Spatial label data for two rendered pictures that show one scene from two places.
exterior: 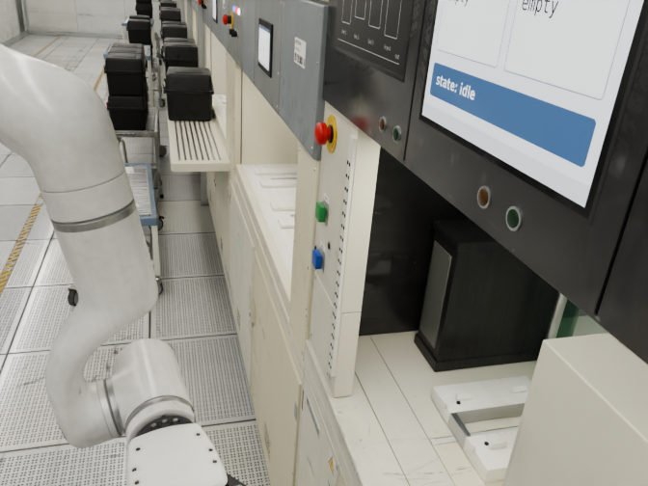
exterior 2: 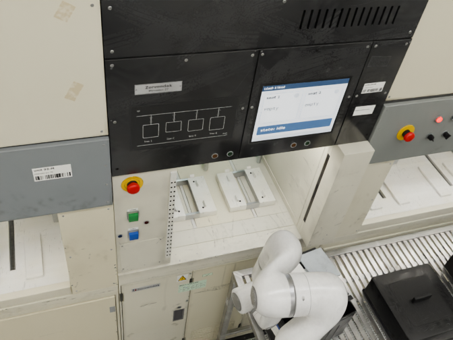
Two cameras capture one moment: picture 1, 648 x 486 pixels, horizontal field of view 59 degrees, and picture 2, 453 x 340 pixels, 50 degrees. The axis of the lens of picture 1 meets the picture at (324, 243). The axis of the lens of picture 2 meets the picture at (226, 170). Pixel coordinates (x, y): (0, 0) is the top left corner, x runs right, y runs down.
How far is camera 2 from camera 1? 1.61 m
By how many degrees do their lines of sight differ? 78
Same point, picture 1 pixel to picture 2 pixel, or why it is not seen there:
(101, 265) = not seen: hidden behind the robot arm
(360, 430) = (191, 253)
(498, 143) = (298, 133)
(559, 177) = (322, 129)
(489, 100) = (292, 126)
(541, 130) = (315, 125)
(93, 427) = not seen: hidden behind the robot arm
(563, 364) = (350, 154)
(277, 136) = not seen: outside the picture
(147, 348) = (246, 291)
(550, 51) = (317, 111)
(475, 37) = (283, 115)
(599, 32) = (331, 105)
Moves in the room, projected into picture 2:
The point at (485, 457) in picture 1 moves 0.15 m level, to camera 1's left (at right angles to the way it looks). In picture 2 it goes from (210, 209) to (210, 238)
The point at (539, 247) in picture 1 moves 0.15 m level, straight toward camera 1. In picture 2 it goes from (317, 143) to (360, 158)
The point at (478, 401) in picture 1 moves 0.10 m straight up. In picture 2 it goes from (177, 204) to (178, 187)
